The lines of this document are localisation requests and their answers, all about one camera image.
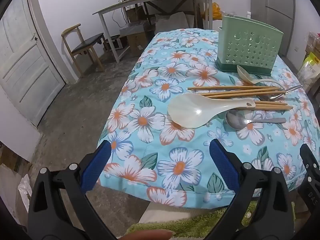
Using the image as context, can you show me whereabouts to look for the cream soup spoon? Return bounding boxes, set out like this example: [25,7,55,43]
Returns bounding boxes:
[237,65,282,87]

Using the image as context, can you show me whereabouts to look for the brown cardboard pieces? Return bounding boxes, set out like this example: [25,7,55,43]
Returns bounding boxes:
[0,142,33,180]

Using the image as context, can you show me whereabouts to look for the shiny metal utensil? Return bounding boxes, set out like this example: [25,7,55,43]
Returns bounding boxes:
[259,85,303,102]

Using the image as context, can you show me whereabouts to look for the person's left hand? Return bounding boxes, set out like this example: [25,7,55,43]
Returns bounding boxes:
[122,231,173,240]

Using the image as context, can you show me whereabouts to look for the blue floral blanket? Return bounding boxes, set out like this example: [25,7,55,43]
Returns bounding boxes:
[96,27,318,208]

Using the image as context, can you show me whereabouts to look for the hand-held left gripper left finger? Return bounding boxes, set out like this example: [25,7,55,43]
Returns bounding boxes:
[27,140,118,240]

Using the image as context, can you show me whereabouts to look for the metal spoon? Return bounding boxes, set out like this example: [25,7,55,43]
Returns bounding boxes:
[226,110,287,131]

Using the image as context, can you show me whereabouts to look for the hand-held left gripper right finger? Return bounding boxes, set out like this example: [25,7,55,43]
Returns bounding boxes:
[203,139,295,240]

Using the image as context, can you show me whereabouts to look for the long table with white legs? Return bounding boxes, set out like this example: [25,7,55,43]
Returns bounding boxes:
[92,0,217,63]

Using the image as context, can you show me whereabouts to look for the white foam box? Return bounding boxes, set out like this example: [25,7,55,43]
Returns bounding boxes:
[119,21,148,35]

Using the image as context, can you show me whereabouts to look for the white sack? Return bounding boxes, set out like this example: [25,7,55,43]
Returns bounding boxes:
[154,13,195,34]

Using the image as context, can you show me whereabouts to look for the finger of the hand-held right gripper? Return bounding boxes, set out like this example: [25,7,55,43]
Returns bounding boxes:
[299,144,320,179]

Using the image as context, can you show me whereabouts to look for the green perforated utensil holder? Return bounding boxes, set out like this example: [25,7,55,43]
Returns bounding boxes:
[216,16,284,76]

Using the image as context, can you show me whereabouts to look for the black white crate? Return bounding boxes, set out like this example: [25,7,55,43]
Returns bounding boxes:
[103,34,123,52]

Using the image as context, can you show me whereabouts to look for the white panel door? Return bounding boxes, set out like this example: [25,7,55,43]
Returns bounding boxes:
[0,0,67,128]

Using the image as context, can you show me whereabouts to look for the white plastic bag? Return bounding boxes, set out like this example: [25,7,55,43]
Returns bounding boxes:
[17,174,33,206]

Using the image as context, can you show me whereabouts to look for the white green fuzzy garment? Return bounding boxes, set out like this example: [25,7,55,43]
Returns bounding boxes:
[124,200,259,240]

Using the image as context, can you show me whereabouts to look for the yellow white rice bag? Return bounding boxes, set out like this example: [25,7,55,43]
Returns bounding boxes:
[297,52,320,80]

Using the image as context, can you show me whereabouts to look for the cream rice paddle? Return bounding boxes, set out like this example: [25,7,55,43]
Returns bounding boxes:
[167,92,256,130]

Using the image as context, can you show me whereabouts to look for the wooden chair with black seat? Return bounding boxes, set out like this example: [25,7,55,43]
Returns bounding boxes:
[61,24,105,77]

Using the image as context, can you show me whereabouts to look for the grey refrigerator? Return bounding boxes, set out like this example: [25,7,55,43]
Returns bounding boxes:
[250,0,303,58]

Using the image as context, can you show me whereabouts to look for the yellow plastic bag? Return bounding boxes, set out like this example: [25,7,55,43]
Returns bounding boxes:
[212,2,222,20]

